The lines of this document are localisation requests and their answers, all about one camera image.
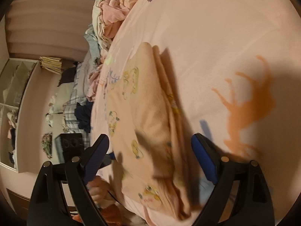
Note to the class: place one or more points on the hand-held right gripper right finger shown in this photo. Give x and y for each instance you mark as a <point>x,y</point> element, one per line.
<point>204,160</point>

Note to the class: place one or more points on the stack of papers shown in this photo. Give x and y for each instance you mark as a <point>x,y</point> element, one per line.
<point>51,64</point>

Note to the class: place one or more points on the navy blue clothes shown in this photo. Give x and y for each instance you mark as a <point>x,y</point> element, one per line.
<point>83,115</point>

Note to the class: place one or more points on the crumpled pink cloth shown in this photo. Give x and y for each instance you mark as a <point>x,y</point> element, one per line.
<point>114,11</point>

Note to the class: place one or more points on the pile of white clothes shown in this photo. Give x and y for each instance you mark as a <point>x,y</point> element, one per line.
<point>53,109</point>

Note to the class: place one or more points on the plaid bedding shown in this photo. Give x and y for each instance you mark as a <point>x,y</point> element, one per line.
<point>75,94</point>

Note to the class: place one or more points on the person's left hand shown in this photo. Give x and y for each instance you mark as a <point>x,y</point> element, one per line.
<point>96,190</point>

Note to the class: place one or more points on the white glass door cabinet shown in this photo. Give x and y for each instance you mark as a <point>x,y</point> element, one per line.
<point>14,103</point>

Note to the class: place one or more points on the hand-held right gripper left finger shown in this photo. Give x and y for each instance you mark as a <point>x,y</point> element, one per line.
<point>94,164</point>

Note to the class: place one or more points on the pink printed bed sheet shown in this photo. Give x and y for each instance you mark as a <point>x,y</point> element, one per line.
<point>223,51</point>

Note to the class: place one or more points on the dark brown cloth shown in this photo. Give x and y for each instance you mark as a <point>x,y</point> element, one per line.
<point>68,75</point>

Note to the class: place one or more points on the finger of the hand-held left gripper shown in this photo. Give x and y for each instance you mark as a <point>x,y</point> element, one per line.
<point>110,156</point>

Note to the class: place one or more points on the orange cloth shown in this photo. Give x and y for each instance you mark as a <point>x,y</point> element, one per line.
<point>112,214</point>

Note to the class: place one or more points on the floral patterned cloth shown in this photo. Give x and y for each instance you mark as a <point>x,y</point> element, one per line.
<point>47,144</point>

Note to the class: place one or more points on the pink cartoon print garment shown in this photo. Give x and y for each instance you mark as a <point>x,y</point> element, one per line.
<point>145,113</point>

